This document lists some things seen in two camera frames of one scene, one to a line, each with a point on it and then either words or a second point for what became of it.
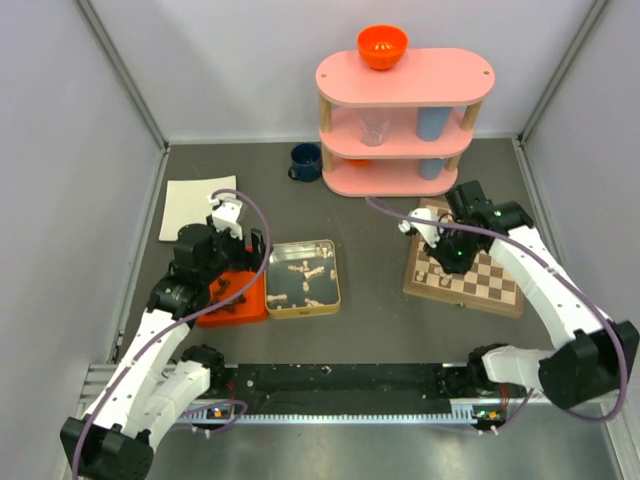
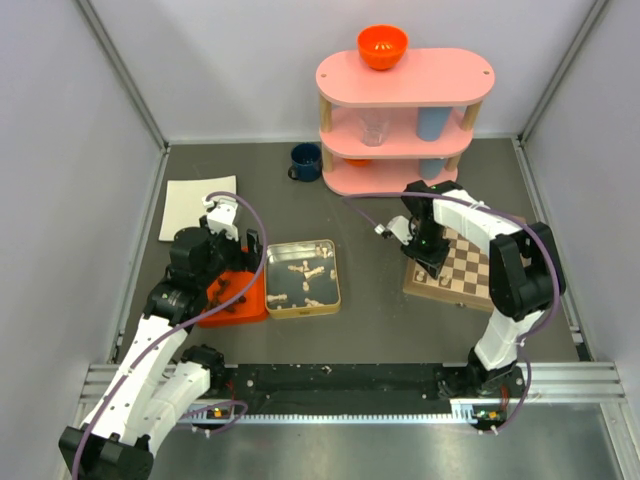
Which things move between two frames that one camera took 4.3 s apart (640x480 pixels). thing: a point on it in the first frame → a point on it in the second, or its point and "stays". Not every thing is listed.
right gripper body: (454, 250) → (428, 245)
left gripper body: (231, 252) stays
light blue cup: (431, 122) stays
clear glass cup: (373, 127) stays
